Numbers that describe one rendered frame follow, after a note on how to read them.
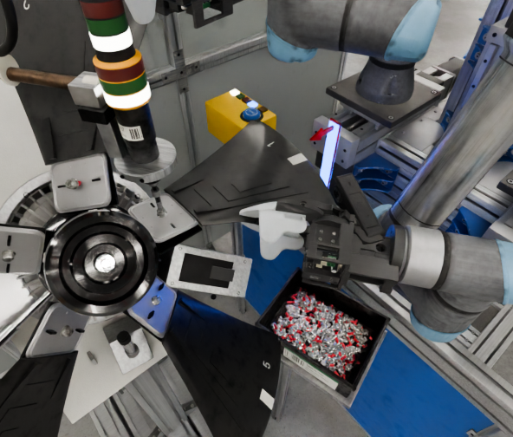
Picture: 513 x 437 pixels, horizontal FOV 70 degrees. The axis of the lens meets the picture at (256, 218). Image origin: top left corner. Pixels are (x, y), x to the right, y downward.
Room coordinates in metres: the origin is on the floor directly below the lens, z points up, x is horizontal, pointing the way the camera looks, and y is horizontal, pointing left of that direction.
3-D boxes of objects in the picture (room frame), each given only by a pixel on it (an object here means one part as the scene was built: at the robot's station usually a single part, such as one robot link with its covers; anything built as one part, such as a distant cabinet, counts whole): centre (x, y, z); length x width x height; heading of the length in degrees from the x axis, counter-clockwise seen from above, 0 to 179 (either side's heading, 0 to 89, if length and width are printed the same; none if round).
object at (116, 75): (0.33, 0.13, 1.40); 0.04 x 0.04 x 0.01
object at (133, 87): (0.33, 0.13, 1.39); 0.04 x 0.04 x 0.01
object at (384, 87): (0.93, -0.35, 1.09); 0.15 x 0.15 x 0.10
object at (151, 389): (0.33, 0.30, 0.46); 0.09 x 0.05 x 0.91; 130
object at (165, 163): (0.33, 0.14, 1.33); 0.09 x 0.07 x 0.10; 75
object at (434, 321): (0.27, -0.27, 1.08); 0.11 x 0.08 x 0.11; 21
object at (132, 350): (0.24, 0.21, 0.99); 0.02 x 0.02 x 0.06
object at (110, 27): (0.33, 0.13, 1.44); 0.03 x 0.03 x 0.01
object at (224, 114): (0.79, 0.04, 1.02); 0.16 x 0.10 x 0.11; 40
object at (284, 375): (0.36, -0.08, 0.40); 0.03 x 0.03 x 0.80; 55
